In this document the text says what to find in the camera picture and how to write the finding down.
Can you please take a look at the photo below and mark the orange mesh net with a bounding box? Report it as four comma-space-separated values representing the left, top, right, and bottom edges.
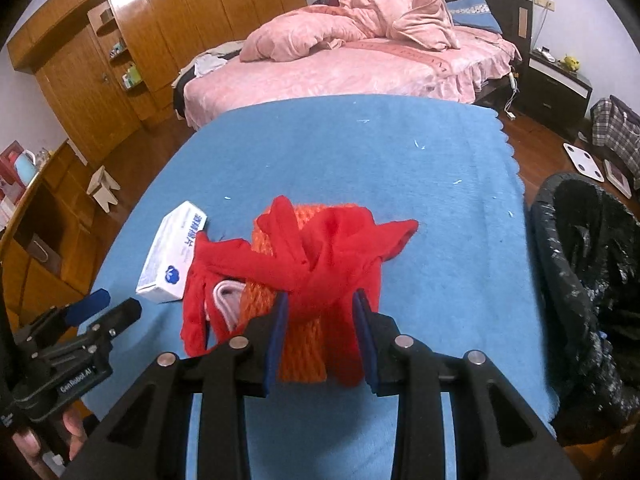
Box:
238, 204, 358, 384

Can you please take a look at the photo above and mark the white medicine box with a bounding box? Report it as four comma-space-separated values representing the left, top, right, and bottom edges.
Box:
136, 200, 207, 304

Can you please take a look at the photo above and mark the red cloth strip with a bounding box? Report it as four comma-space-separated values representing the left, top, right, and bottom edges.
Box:
181, 196, 419, 387

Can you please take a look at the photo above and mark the black trash bin bag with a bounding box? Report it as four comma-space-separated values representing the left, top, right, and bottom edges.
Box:
530, 174, 639, 445

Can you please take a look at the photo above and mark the person left hand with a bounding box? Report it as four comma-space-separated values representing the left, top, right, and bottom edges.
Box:
12, 405, 88, 480

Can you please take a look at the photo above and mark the wooden side cabinet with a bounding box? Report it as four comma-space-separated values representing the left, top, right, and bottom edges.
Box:
1, 143, 99, 330

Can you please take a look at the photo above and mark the blue table cloth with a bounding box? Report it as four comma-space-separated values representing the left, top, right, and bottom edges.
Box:
84, 96, 558, 479

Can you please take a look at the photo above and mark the white small stool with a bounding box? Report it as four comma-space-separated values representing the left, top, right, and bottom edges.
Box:
86, 166, 122, 214

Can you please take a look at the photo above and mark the blue kettle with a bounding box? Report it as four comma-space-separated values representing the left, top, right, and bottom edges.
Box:
14, 150, 38, 188

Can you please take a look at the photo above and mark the wooden wardrobe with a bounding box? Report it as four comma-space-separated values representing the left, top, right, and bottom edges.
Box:
8, 0, 306, 166

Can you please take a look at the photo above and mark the clothes pile on bed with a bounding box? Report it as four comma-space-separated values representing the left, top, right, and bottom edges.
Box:
171, 40, 244, 89

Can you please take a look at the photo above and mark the white bathroom scale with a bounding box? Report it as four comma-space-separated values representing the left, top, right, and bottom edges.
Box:
563, 143, 604, 183

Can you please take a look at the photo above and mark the framed picture on floor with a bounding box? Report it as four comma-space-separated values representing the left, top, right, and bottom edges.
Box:
604, 159, 632, 200

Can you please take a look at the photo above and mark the pink bed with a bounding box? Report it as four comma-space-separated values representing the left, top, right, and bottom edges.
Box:
182, 26, 522, 130

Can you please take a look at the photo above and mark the black nightstand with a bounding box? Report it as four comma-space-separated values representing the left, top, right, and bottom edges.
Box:
515, 52, 592, 140

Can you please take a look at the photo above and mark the plaid bag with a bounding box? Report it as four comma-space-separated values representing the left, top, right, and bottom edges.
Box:
590, 96, 639, 190

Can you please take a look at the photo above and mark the yellow toy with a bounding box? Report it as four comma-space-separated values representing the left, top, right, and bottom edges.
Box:
562, 55, 580, 73

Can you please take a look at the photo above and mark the pink crumpled duvet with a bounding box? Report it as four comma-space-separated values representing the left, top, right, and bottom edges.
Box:
240, 0, 460, 63

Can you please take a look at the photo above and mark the blue pillow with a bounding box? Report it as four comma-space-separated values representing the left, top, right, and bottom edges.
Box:
446, 0, 502, 35

